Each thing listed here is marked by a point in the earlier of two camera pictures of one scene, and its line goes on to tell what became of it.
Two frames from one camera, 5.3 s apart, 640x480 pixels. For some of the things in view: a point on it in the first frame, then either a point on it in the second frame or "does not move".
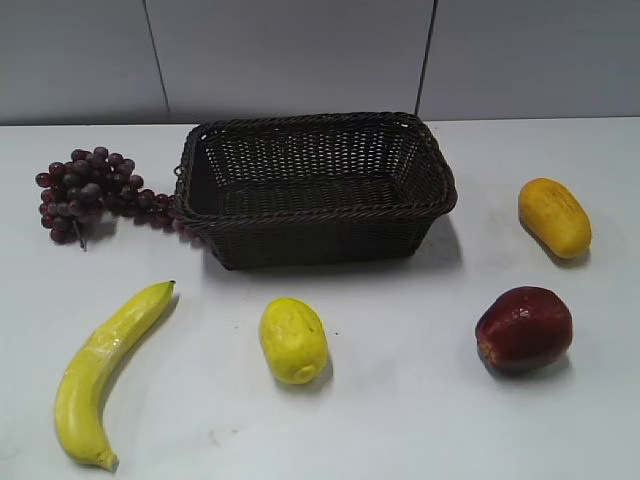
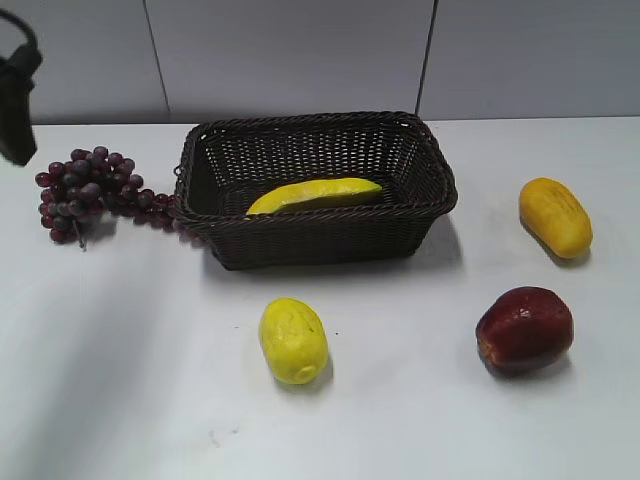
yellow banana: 81,380 → 315,190
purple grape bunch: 92,181 does not move
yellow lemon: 294,340 does not move
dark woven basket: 313,188 does not move
